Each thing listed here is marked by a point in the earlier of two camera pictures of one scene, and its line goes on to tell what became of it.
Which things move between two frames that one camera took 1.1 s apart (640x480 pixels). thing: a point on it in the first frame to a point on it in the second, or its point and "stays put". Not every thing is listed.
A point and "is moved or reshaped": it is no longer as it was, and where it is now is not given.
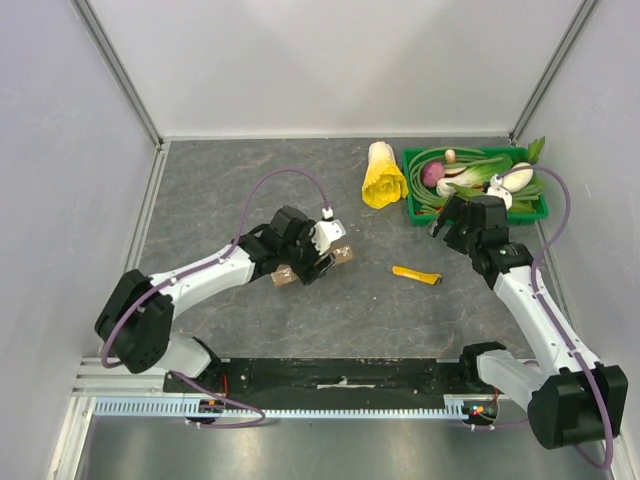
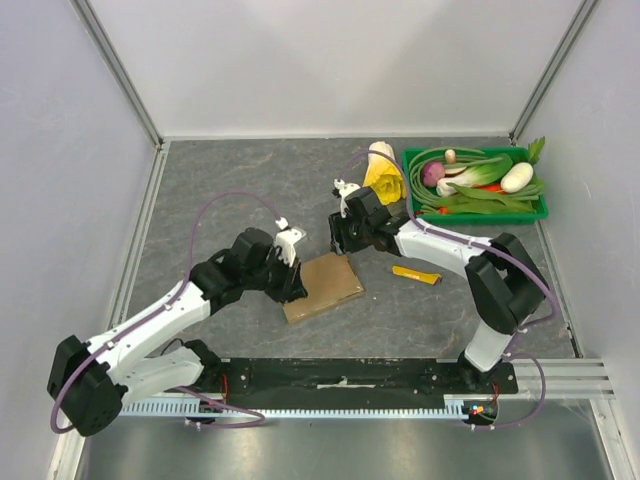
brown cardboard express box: x=284 y=274 is moved or reshaped
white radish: x=517 y=180 stays put
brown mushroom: x=450 y=156 stays put
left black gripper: x=308 y=273 to x=292 y=287
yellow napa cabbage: x=384 y=183 stays put
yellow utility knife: x=426 y=277 stays put
